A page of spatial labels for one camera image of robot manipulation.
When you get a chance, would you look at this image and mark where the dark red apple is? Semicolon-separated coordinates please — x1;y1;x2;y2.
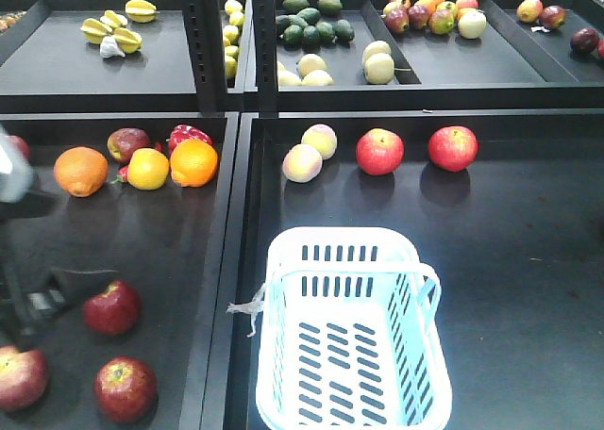
82;280;142;336
93;356;158;423
1;345;49;412

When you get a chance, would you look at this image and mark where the green avocado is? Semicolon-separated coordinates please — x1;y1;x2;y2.
317;0;343;17

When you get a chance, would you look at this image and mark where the white garlic bulb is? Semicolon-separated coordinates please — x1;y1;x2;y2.
99;36;126;58

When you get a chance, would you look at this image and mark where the red bell pepper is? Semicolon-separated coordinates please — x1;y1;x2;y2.
167;124;213;153

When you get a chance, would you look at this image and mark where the black upright post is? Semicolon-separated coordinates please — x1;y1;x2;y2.
180;0;227;112

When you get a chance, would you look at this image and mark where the pale peach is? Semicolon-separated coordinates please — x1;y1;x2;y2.
301;124;338;160
282;143;323;183

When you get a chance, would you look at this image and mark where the yellow starfruit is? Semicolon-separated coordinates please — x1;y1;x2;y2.
125;0;159;24

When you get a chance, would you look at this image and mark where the pale green pear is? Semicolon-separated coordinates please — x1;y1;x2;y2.
363;53;394;85

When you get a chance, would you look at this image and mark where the light blue plastic basket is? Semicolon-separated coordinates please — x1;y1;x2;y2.
227;226;452;429

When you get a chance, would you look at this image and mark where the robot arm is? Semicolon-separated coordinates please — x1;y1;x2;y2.
1;131;118;351

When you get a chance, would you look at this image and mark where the orange fruit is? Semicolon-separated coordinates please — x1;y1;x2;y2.
170;139;219;188
54;146;109;197

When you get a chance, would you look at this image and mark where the bright red apple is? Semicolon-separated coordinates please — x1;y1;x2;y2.
428;125;478;173
356;127;405;176

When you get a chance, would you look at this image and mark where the red yellow apple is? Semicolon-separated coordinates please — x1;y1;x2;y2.
107;127;152;164

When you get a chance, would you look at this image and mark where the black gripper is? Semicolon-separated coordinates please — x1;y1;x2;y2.
1;190;118;350

